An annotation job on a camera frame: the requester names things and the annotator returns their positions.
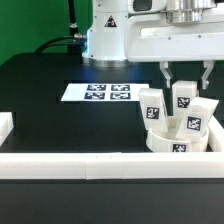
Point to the white round stool seat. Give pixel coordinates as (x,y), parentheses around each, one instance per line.
(163,142)

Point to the white right fence bar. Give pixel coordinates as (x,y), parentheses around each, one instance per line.
(216,135)

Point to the white marker sheet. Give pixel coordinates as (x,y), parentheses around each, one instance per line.
(96,92)

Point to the white left fence bar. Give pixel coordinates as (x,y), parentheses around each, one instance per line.
(6,125)

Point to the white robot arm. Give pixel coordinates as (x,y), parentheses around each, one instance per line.
(176,11)

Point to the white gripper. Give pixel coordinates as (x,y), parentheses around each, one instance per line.
(149,38)

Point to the white fence bar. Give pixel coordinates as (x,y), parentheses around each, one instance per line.
(6,125)
(216,135)
(95,166)

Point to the white front fence bar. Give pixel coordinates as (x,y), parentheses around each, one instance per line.
(95,166)

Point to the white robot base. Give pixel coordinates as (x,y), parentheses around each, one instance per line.
(105,37)

